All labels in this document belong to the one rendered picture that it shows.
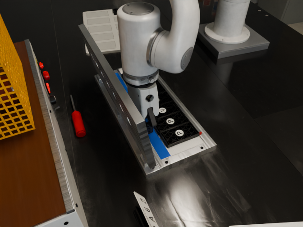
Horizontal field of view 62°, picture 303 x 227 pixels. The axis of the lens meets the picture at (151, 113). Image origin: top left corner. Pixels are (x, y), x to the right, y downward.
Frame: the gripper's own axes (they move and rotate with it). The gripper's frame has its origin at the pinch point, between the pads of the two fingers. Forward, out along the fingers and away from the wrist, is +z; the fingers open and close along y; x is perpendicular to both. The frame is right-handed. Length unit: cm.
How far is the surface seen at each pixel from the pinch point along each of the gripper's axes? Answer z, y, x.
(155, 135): 2.1, -4.7, -1.8
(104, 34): 3, 58, -7
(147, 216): -1.0, -25.2, 10.1
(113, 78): -17.0, 0.3, 6.5
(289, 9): 73, 153, -256
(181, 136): 1.0, -8.8, -7.4
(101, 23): 3, 69, -9
